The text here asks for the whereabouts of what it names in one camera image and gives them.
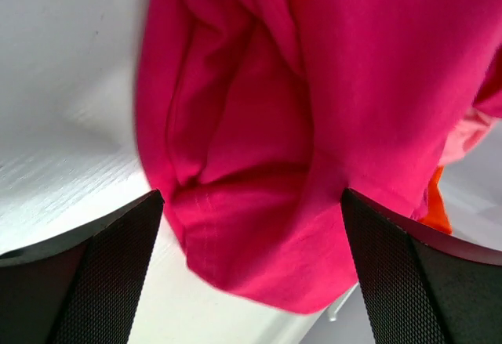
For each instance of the crimson t shirt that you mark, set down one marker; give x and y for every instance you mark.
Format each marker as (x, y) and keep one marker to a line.
(253, 116)

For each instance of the orange t shirt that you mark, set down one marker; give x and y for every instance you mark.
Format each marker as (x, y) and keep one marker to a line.
(436, 216)

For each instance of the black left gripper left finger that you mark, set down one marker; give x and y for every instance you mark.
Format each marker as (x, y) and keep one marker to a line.
(84, 285)

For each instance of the pink t shirt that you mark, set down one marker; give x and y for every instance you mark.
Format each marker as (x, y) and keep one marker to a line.
(468, 133)

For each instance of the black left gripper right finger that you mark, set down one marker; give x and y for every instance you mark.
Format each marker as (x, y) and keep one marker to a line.
(418, 284)

